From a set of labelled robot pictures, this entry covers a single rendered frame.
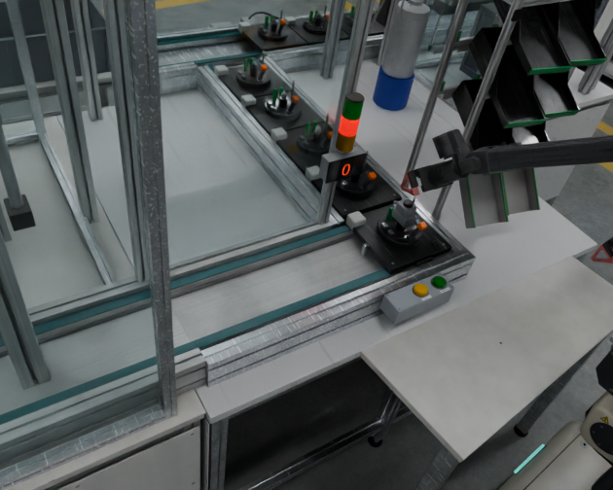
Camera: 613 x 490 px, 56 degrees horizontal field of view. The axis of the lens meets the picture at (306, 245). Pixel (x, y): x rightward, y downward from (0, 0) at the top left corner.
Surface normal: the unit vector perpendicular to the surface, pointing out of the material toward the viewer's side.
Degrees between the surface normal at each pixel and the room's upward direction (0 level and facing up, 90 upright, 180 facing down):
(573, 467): 0
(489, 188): 45
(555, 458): 0
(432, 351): 0
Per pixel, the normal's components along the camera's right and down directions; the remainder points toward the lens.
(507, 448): 0.13, -0.71
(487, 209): 0.34, -0.02
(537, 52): 0.27, -0.36
